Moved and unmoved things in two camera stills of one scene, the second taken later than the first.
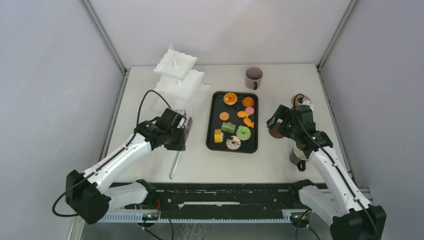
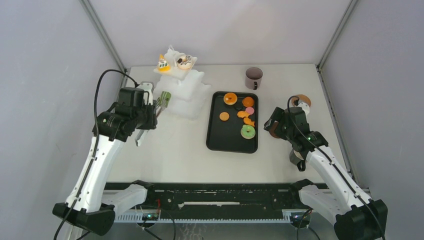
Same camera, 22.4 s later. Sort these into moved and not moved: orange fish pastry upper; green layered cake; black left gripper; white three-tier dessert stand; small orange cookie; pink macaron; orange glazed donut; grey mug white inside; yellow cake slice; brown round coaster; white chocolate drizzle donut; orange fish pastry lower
Moved: white chocolate drizzle donut; green layered cake; yellow cake slice; black left gripper
Not moved: grey mug white inside; brown round coaster; orange glazed donut; small orange cookie; orange fish pastry lower; orange fish pastry upper; pink macaron; white three-tier dessert stand
